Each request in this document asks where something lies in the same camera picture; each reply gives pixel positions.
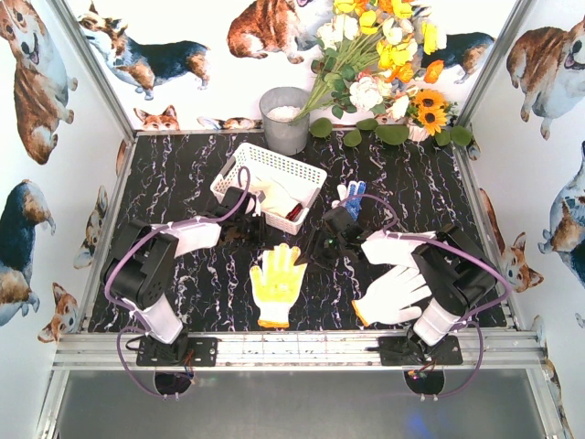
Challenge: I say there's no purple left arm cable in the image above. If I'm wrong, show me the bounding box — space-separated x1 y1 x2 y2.
103 165 252 402

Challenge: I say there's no blue dotted work glove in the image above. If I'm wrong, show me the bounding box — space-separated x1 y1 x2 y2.
332 180 367 220

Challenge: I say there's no grey metal bucket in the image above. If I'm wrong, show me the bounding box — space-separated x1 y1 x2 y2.
259 87 310 156

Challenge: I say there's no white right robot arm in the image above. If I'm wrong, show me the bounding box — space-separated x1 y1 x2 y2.
295 207 497 347

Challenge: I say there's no orange dotted work glove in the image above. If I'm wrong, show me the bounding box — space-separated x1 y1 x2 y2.
250 242 307 328

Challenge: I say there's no cream knit glove red cuff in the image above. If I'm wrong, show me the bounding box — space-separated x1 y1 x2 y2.
263 200 303 221

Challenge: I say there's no aluminium front rail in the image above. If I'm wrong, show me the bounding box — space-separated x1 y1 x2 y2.
52 327 547 371

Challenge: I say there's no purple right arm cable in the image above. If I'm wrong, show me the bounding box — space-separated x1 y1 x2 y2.
342 194 516 330

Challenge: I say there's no white plastic storage basket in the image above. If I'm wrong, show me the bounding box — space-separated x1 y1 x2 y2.
210 143 327 235

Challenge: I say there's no white cotton glove orange cuff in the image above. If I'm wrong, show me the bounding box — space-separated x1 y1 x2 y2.
352 266 431 327

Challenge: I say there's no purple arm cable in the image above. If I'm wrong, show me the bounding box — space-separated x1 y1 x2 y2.
342 194 516 330
103 165 252 402

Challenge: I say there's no artificial flower bouquet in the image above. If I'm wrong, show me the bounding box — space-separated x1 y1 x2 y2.
293 1 480 146

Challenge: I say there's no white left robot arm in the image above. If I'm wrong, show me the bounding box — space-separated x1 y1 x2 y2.
101 187 265 345

